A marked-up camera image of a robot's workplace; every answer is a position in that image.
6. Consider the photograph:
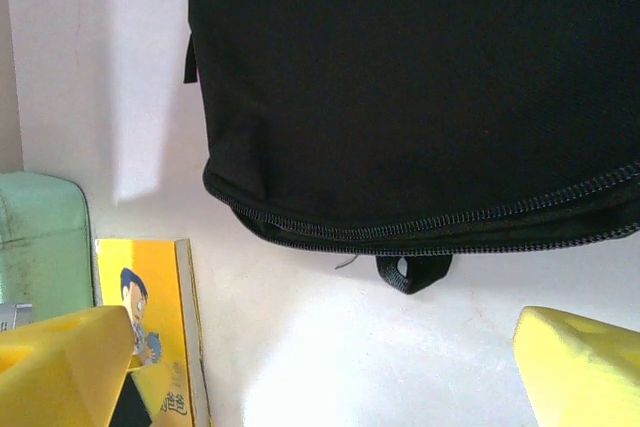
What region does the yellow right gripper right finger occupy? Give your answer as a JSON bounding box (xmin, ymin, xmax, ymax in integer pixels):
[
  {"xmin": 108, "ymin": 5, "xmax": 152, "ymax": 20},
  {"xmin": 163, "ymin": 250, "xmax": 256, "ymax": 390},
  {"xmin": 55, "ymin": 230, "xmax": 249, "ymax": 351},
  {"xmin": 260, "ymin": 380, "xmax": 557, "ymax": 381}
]
[{"xmin": 513, "ymin": 304, "xmax": 640, "ymax": 427}]

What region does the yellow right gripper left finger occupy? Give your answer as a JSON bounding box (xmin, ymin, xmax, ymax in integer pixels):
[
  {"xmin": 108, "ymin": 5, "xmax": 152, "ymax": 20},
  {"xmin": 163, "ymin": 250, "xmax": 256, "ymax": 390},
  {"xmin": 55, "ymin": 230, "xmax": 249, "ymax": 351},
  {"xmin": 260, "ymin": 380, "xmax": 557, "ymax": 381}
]
[{"xmin": 0, "ymin": 305, "xmax": 174, "ymax": 427}]

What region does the yellow cartoon book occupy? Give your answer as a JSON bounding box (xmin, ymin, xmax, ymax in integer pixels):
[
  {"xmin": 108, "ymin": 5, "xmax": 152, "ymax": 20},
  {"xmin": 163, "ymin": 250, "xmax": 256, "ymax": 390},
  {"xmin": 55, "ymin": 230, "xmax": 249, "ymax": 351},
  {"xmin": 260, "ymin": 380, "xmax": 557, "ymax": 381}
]
[{"xmin": 94, "ymin": 238, "xmax": 214, "ymax": 427}]

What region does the black backpack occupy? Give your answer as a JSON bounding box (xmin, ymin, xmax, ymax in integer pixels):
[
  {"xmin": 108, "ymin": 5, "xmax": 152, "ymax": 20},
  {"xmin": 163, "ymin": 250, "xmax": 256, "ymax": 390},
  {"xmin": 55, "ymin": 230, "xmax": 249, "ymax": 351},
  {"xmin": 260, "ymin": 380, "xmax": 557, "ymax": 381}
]
[{"xmin": 180, "ymin": 0, "xmax": 640, "ymax": 296}]

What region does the mint green pouch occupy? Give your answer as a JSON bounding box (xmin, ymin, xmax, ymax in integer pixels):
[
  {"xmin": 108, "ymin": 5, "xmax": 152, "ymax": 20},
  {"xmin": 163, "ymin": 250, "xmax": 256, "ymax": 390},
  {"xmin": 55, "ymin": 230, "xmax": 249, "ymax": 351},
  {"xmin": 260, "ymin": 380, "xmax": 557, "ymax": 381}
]
[{"xmin": 0, "ymin": 171, "xmax": 96, "ymax": 321}]

